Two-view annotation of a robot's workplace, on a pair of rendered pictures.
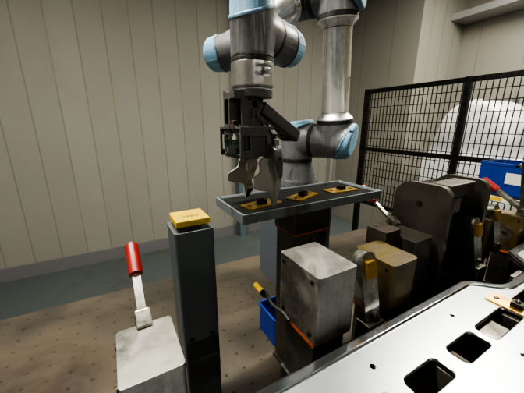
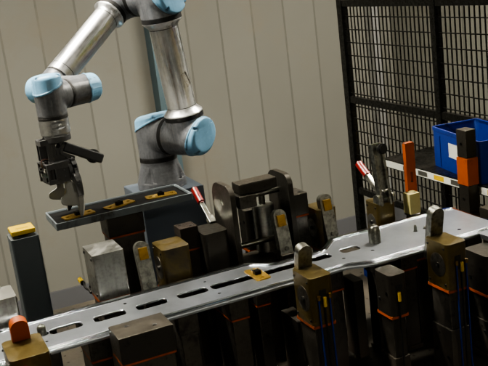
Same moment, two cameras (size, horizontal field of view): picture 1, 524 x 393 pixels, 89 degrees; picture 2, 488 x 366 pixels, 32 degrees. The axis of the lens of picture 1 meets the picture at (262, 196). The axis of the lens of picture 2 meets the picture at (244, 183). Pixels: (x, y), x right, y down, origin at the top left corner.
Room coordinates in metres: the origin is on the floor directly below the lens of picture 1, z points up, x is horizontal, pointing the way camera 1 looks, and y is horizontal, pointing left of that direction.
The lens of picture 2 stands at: (-1.53, -0.69, 1.74)
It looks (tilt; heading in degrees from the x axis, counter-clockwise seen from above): 14 degrees down; 7
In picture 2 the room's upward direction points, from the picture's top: 7 degrees counter-clockwise
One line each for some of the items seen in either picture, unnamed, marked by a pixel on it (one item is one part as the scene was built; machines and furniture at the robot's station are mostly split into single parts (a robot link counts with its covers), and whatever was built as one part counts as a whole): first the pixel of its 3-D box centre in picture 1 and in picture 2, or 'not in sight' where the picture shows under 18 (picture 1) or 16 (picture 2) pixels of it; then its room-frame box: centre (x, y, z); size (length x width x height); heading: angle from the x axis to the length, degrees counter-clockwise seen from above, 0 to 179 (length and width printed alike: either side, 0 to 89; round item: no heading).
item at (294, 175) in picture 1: (295, 170); (160, 170); (0.99, -0.13, 1.15); 0.15 x 0.15 x 0.10
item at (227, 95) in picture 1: (249, 125); (57, 159); (0.50, 0.02, 1.32); 0.09 x 0.08 x 0.12; 128
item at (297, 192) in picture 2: not in sight; (301, 263); (0.70, -0.55, 0.91); 0.07 x 0.05 x 0.42; 29
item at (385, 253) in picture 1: (369, 329); (179, 311); (0.48, -0.23, 0.89); 0.12 x 0.08 x 0.38; 29
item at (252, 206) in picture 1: (261, 201); (78, 213); (0.52, 0.00, 1.17); 0.08 x 0.04 x 0.01; 128
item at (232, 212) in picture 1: (302, 197); (119, 205); (0.59, -0.09, 1.16); 0.37 x 0.14 x 0.02; 119
